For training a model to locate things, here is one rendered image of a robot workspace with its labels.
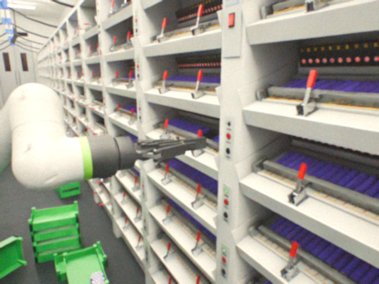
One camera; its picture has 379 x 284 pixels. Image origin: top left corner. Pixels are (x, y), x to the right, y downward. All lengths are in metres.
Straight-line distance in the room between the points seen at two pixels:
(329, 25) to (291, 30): 0.09
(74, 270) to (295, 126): 1.68
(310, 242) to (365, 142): 0.37
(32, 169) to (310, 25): 0.59
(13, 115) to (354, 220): 0.70
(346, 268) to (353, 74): 0.44
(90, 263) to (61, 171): 1.49
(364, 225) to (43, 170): 0.60
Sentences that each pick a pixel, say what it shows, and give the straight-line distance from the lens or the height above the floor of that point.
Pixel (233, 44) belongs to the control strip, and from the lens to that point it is 0.78.
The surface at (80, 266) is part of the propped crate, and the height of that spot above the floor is 0.07.
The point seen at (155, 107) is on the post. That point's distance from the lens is 1.39.
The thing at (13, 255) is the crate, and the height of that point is 0.07.
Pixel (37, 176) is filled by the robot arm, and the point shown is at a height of 1.06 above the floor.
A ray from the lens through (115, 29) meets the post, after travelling 2.07.
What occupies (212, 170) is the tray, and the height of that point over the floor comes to 0.94.
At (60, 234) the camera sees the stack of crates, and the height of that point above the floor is 0.19.
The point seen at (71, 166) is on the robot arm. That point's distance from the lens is 0.60.
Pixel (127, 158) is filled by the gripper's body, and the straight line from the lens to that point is 0.63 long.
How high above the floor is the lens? 1.24
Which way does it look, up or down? 15 degrees down
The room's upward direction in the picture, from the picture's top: straight up
